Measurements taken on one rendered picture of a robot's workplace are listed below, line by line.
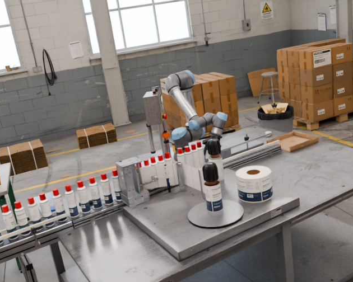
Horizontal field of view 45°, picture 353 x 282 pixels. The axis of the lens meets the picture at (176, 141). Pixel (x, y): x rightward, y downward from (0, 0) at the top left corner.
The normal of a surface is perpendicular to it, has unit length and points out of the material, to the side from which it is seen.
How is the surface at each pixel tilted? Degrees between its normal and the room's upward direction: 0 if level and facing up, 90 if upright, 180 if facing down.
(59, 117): 90
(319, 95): 90
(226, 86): 90
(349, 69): 90
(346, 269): 0
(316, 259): 4
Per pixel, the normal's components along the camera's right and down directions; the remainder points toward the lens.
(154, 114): -0.07, 0.31
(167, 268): -0.15, -0.94
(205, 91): 0.33, 0.24
